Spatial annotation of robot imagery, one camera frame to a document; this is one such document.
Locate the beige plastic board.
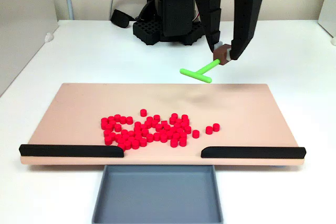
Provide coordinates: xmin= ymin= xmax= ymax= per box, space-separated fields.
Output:
xmin=19 ymin=82 xmax=307 ymax=168

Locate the black foam rail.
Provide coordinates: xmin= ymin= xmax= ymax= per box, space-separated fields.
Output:
xmin=201 ymin=146 xmax=307 ymax=159
xmin=18 ymin=144 xmax=124 ymax=158

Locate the green T pusher brown handle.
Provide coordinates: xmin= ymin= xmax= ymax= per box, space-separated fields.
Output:
xmin=179 ymin=41 xmax=232 ymax=84

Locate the grey shallow tray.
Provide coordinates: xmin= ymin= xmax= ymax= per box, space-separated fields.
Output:
xmin=91 ymin=164 xmax=224 ymax=224

